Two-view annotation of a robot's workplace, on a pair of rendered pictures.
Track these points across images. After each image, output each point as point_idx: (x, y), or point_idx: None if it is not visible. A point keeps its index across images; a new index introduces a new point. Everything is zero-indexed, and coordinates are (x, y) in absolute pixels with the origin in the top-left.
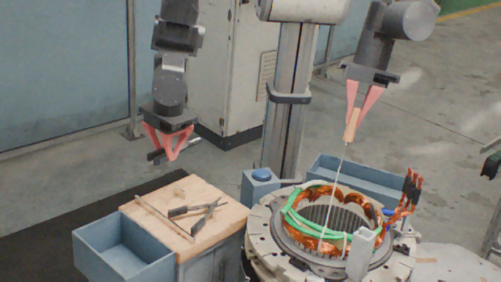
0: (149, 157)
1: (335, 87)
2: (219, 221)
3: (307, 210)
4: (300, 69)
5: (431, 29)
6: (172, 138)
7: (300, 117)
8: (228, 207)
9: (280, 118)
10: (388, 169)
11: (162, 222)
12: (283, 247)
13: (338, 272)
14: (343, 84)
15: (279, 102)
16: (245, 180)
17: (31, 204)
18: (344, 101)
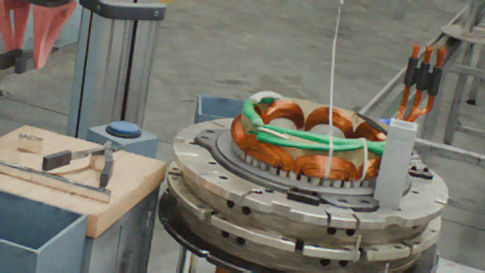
0: (5, 60)
1: (21, 109)
2: (122, 175)
3: None
4: None
5: None
6: (53, 17)
7: (150, 44)
8: (121, 158)
9: (118, 47)
10: (154, 225)
11: (31, 183)
12: (266, 182)
13: (366, 200)
14: (32, 103)
15: (117, 16)
16: (96, 142)
17: None
18: (44, 129)
